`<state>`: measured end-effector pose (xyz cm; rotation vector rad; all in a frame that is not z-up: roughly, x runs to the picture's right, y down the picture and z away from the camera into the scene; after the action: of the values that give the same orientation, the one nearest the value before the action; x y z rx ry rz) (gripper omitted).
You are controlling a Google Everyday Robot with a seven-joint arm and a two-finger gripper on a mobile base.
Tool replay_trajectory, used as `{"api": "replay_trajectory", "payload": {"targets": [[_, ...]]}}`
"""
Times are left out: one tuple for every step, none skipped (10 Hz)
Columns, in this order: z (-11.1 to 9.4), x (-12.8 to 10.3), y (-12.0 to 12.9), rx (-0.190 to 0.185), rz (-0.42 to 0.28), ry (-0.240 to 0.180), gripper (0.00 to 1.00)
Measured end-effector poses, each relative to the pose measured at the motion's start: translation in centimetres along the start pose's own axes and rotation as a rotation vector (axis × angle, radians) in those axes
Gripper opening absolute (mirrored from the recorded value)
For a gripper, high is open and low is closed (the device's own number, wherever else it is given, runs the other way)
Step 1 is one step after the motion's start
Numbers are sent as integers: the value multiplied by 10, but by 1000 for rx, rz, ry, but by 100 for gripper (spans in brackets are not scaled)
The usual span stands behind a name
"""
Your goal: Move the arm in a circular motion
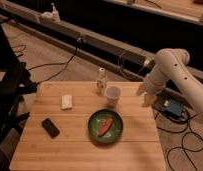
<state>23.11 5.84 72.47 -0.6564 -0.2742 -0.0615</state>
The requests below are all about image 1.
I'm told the orange carrot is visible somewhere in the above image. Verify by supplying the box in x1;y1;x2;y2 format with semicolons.
98;118;114;136

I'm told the small white bottle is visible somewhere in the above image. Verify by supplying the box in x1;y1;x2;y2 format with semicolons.
96;68;107;95

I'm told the green round plate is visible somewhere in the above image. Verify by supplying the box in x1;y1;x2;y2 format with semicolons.
88;109;123;144

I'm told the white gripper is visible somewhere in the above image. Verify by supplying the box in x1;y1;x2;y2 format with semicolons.
136;74;163;107

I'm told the black chair frame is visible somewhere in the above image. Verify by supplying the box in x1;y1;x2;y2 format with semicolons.
0;22;37;144

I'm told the white object on rail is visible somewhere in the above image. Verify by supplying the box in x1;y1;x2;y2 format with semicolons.
40;3;60;22

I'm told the black floor cable left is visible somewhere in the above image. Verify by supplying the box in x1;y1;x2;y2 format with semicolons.
27;35;85;85

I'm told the long grey rail beam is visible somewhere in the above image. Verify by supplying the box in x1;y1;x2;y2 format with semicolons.
0;0;203;98

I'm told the black smartphone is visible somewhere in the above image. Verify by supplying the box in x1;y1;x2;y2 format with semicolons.
42;118;60;138

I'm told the blue power box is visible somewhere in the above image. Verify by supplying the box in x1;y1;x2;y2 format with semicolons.
164;99;183;118

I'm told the translucent plastic cup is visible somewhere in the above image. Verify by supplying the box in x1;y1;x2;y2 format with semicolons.
106;86;121;107

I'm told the grey looped cable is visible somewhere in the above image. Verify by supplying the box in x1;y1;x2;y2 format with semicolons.
117;48;150;82

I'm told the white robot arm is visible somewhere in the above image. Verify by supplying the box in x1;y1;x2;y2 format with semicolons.
136;48;203;123

